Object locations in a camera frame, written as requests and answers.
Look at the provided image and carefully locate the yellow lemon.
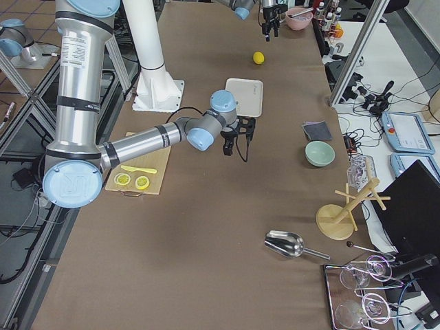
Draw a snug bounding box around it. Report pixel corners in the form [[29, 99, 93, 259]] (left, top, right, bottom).
[[252, 52, 265, 65]]

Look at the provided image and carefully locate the yellow plastic knife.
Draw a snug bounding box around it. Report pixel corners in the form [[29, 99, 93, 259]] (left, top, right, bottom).
[[120, 165, 157, 174]]

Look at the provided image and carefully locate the blue teach pendant near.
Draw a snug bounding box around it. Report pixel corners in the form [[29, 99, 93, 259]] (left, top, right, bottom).
[[390, 153, 439, 180]]

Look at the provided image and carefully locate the lemon slice far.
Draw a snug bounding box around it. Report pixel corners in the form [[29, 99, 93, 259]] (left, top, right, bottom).
[[113, 173, 131, 186]]

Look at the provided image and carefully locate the lemon slice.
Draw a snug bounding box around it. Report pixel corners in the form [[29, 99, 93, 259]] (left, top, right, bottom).
[[113, 173, 131, 186], [135, 175, 151, 190]]

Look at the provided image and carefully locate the wooden cup tree stand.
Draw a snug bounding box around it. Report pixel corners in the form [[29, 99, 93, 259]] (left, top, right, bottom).
[[316, 155, 391, 240]]

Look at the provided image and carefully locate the black monitor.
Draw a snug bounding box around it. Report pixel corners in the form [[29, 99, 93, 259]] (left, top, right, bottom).
[[375, 160, 439, 256]]

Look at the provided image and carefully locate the blue teach pendant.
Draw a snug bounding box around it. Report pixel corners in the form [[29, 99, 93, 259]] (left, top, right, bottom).
[[390, 153, 439, 180], [381, 112, 435, 155]]

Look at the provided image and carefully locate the black glass tray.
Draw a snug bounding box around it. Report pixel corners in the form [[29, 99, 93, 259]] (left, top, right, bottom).
[[323, 255, 417, 329]]

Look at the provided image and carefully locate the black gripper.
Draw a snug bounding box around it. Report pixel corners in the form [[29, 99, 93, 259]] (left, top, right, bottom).
[[261, 0, 281, 41], [221, 116, 256, 162]]

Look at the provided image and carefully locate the bamboo cutting board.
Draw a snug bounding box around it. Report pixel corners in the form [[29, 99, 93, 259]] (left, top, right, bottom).
[[105, 147, 171, 197]]

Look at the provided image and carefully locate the pink ribbed bowl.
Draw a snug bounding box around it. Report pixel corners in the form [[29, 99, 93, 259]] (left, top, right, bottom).
[[285, 7, 314, 31]]

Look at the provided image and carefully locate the lemon slice near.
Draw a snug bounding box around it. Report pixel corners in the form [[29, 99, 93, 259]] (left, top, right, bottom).
[[135, 175, 151, 190]]

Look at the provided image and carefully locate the silver metal scoop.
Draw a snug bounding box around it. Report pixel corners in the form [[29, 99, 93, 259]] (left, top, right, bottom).
[[264, 230, 331, 261]]

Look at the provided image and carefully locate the blue teach pendant far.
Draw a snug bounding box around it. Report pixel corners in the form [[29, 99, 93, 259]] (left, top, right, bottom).
[[381, 112, 435, 155]]

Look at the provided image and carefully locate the grey folded cloth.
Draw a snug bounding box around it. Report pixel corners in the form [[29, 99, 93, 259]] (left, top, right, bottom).
[[302, 121, 333, 142]]

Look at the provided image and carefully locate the mint green bowl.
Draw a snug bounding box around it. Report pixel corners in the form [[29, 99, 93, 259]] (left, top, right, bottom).
[[305, 141, 336, 167]]

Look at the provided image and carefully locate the white rabbit tray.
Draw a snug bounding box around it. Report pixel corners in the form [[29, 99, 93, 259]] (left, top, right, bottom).
[[225, 78, 263, 118]]

